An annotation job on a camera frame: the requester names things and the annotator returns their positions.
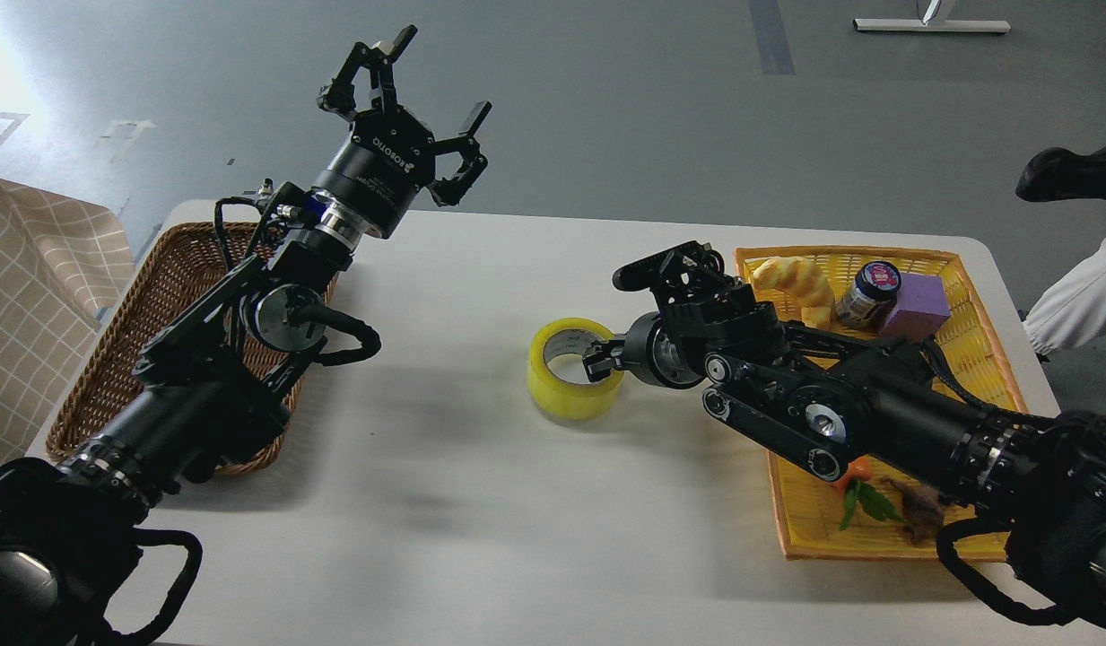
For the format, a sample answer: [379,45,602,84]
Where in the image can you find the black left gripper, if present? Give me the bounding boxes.
[312,24,493,240]

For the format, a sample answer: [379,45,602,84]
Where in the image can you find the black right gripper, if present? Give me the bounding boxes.
[582,312,707,389]

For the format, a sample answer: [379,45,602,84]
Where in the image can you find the yellow tape roll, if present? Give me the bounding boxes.
[526,317,622,421]

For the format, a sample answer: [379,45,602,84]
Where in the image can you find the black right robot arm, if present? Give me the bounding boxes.
[584,241,1106,629]

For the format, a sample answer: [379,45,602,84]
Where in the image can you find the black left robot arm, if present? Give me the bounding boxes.
[0,25,492,645]

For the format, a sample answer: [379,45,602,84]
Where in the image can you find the toy bread croissant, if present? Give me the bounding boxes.
[751,257,836,331]

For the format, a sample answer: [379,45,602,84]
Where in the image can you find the brown wicker basket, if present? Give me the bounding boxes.
[45,223,352,475]

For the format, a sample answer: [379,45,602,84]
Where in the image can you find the yellow plastic basket tray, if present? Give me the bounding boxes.
[735,244,1027,562]

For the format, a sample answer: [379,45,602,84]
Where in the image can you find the small dark glass jar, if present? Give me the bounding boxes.
[834,260,902,329]

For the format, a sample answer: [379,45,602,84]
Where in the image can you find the orange toy carrot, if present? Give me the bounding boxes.
[831,457,904,531]

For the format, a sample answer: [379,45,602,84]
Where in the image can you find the purple foam block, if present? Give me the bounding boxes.
[877,273,952,342]

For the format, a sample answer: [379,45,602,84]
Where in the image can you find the beige checkered cloth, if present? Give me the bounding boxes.
[0,179,135,466]

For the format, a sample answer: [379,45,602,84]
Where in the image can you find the white metal stand base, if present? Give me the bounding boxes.
[852,1,1012,34]

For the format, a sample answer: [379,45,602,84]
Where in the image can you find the person in white clothing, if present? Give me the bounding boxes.
[1023,237,1106,356]

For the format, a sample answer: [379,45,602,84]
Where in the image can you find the black shoe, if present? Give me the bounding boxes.
[1015,146,1106,202]

